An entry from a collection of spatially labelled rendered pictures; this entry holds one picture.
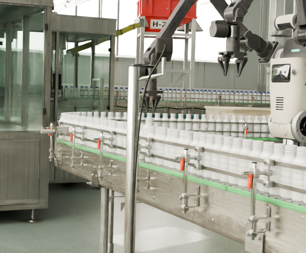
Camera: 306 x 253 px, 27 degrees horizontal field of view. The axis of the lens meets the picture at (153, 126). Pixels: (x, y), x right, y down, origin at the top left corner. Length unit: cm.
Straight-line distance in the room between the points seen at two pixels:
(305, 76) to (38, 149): 381
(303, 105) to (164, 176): 75
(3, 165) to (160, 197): 367
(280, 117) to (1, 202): 380
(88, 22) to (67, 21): 27
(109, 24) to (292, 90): 580
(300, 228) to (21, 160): 460
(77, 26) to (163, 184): 587
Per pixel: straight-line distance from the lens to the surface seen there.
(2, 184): 624
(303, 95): 294
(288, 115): 295
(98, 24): 848
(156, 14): 986
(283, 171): 200
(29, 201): 632
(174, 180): 257
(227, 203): 222
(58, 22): 830
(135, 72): 184
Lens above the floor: 131
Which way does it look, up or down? 3 degrees down
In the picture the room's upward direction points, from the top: 2 degrees clockwise
